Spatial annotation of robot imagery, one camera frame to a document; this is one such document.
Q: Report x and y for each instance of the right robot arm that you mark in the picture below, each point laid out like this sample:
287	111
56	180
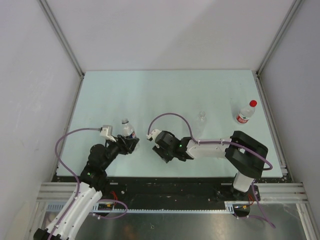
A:
245	153

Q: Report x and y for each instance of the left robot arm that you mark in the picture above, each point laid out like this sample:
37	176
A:
91	186

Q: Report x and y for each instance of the left aluminium corner post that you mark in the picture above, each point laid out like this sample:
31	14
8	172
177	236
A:
52	20

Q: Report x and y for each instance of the red bottle cap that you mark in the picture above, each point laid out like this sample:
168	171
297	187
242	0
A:
253	103

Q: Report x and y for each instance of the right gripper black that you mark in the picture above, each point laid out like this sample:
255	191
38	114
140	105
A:
158	149

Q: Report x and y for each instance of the right aluminium corner post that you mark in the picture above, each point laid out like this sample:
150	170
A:
284	27

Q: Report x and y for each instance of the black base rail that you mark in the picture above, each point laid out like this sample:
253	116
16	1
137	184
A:
147	192

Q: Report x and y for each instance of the short clear bottle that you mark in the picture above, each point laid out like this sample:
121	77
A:
128	130

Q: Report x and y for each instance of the tall clear empty bottle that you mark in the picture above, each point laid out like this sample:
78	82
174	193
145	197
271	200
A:
199	124

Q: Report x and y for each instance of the clear bottle red label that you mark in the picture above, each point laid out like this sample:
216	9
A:
245	114

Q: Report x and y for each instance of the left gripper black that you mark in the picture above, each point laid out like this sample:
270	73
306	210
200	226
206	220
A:
126	145

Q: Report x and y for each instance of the slotted cable duct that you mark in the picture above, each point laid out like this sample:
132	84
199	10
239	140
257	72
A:
206	207

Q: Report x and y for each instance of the aluminium corner post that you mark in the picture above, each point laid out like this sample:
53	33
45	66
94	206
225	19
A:
284	27
52	20

